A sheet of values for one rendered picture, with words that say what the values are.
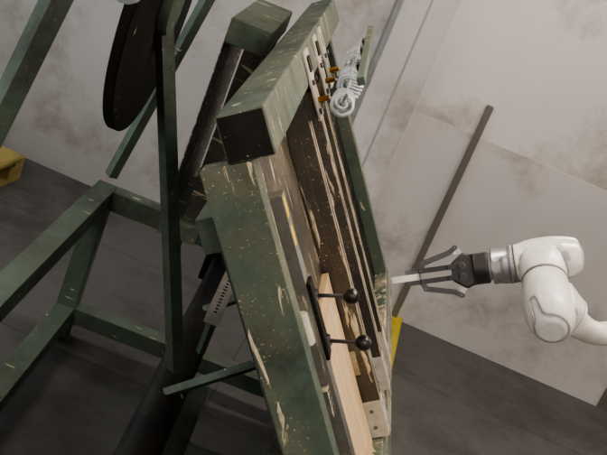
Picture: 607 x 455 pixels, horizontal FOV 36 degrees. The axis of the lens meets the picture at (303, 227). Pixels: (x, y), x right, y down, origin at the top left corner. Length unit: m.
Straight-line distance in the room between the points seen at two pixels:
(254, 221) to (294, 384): 0.37
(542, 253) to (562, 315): 0.19
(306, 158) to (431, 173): 3.25
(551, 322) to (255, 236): 0.66
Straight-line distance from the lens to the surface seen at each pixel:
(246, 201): 1.85
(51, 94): 6.31
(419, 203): 5.85
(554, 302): 2.07
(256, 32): 3.30
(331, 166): 2.89
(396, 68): 5.58
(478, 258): 2.23
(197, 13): 3.98
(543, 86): 5.72
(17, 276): 3.30
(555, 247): 2.20
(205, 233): 1.95
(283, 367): 1.98
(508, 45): 5.68
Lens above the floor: 2.34
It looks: 20 degrees down
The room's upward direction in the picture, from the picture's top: 22 degrees clockwise
